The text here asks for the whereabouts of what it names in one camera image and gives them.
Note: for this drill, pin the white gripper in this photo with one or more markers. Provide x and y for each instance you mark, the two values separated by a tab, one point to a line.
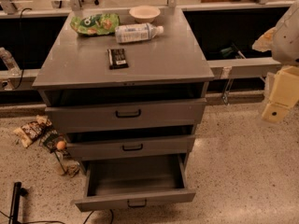
287	39

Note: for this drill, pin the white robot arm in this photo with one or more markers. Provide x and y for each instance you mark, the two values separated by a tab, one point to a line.
283	42

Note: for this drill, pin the grey drawer cabinet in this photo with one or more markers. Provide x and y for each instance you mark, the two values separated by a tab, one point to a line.
170	66

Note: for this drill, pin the grey top drawer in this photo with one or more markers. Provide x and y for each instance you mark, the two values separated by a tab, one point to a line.
94	118

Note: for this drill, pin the grey drawer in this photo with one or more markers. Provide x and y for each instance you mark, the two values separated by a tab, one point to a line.
128	148
134	183
94	118

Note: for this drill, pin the grey bottom drawer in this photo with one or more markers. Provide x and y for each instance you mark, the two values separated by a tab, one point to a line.
134	183

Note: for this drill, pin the grey middle drawer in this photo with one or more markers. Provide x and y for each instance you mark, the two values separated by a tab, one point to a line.
128	148

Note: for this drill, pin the white bowl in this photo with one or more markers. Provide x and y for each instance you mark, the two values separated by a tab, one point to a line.
143	14

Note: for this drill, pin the clear plastic water bottle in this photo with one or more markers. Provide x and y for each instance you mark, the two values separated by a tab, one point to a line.
137	32

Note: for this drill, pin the green chip bag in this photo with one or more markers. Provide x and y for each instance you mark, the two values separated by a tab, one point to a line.
98	24

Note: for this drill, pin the orange ball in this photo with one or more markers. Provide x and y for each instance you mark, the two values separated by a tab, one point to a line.
61	145

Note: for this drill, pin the plastic bottle on floor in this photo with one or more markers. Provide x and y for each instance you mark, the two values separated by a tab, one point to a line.
57	163

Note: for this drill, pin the dark green snack bag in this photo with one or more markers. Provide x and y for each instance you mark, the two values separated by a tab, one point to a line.
49	140

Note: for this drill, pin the brown snack bag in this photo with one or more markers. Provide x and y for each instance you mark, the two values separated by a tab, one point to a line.
30	132

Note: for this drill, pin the black stand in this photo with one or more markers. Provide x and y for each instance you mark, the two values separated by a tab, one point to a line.
18	192

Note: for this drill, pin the grey metal rail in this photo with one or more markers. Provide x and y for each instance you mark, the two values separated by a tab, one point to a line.
243	68

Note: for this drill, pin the plastic bottle on rail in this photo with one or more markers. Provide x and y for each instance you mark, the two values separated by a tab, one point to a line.
10	63

